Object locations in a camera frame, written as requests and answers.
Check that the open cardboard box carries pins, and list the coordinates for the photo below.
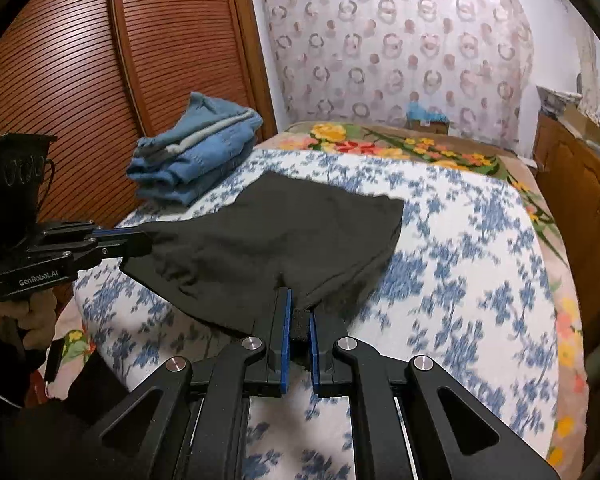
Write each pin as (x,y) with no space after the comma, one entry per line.
(585,125)

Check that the blue floral bed sheet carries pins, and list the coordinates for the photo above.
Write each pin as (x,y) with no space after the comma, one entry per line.
(455,260)

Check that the louvered wooden wardrobe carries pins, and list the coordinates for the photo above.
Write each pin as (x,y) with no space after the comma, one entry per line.
(130,60)

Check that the colourful flower blanket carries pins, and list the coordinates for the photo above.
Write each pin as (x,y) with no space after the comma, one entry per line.
(430,147)

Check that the stack of papers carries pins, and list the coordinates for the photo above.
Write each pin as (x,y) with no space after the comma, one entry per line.
(557,100)

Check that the person's left hand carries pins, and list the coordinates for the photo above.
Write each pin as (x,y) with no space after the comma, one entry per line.
(30,320)

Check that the small cardboard box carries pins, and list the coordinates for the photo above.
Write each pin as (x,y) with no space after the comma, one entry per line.
(427,126)

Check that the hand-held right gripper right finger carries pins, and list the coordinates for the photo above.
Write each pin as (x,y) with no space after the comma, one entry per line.
(314,355)

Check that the black pants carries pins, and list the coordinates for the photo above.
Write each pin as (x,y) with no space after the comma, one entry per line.
(280,230)

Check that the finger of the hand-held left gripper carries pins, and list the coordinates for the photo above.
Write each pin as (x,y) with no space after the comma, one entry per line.
(120,232)
(127,247)

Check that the beige sheer curtain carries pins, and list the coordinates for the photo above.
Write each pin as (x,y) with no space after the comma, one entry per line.
(590,70)

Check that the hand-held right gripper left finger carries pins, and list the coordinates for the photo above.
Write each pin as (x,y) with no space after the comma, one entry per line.
(285,340)

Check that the folded blue denim jeans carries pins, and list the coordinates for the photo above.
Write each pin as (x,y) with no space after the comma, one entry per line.
(205,160)
(180,191)

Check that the blue plastic bag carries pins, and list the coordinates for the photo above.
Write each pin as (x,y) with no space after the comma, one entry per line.
(425,111)

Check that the person's left forearm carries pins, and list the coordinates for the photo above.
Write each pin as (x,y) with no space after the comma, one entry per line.
(30,420)

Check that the wooden sideboard cabinet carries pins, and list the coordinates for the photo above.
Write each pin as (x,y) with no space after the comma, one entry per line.
(585,200)

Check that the folded light blue jeans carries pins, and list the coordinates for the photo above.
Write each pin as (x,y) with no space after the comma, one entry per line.
(210,120)

